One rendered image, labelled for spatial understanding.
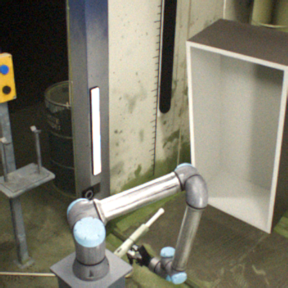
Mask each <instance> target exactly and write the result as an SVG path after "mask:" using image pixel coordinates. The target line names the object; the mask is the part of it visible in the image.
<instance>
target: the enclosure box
mask: <svg viewBox="0 0 288 288"><path fill-rule="evenodd" d="M186 58H187V72H188V99H189V114H190V141H191V155H192V166H194V167H195V168H196V169H197V171H198V173H200V175H201V176H202V177H203V178H204V180H205V181H206V184H207V187H208V197H209V198H208V204H210V205H212V206H214V207H216V208H218V209H220V210H222V211H224V212H226V213H228V214H230V215H233V216H235V217H237V218H239V219H240V220H242V221H244V222H246V223H248V224H251V225H253V226H256V227H258V228H259V229H261V230H263V231H266V232H268V233H270V232H271V231H273V229H274V228H275V226H276V225H277V224H278V221H279V220H280V219H281V218H282V217H283V216H284V214H285V213H286V211H287V210H288V32H286V31H280V30H273V29H269V28H263V27H259V26H253V25H250V24H244V23H241V22H235V21H230V20H226V19H219V20H217V21H215V22H213V24H211V25H209V26H208V27H207V28H204V29H203V30H202V31H200V32H199V33H197V34H196V35H194V36H193V37H191V38H189V39H188V40H187V41H186Z"/></svg>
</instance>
